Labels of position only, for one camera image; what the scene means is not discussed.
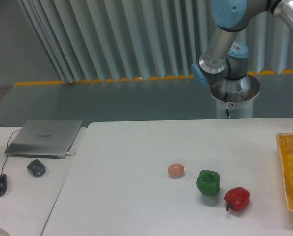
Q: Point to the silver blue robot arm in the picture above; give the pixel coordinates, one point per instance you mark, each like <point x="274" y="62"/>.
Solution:
<point x="223" y="66"/>

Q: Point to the brown egg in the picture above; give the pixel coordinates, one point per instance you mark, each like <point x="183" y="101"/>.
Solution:
<point x="176" y="170"/>

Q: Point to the green bell pepper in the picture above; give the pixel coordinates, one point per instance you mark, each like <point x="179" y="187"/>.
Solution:
<point x="208" y="183"/>

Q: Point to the white folding partition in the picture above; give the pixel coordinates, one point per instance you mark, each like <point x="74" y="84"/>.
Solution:
<point x="116" y="39"/>

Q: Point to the silver laptop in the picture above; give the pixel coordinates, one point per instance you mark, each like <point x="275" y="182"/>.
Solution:
<point x="44" y="139"/>

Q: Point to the dark grey small case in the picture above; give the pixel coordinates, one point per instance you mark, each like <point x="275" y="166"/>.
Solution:
<point x="36" y="168"/>

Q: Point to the red bell pepper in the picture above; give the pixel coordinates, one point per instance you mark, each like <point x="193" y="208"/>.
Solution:
<point x="237" y="199"/>

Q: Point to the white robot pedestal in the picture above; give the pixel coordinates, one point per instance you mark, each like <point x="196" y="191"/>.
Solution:
<point x="239" y="108"/>

